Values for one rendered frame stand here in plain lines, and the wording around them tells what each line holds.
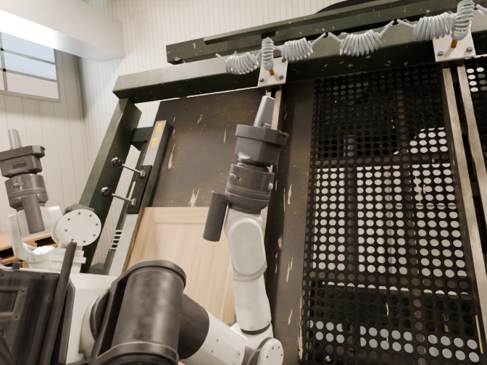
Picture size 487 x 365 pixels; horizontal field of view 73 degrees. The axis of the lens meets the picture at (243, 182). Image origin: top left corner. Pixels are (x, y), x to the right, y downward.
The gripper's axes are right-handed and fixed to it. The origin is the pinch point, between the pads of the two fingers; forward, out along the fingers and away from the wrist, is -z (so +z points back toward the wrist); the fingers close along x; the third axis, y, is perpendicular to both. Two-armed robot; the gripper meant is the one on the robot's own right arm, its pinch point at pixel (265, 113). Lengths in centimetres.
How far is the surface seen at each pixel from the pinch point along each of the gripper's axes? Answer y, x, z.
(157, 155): 10, 75, 17
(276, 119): 35, 37, -4
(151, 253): 5, 52, 49
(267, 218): 26.3, 21.3, 26.3
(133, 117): 8, 108, 5
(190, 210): 15, 49, 32
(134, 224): 1, 62, 42
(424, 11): 100, 34, -68
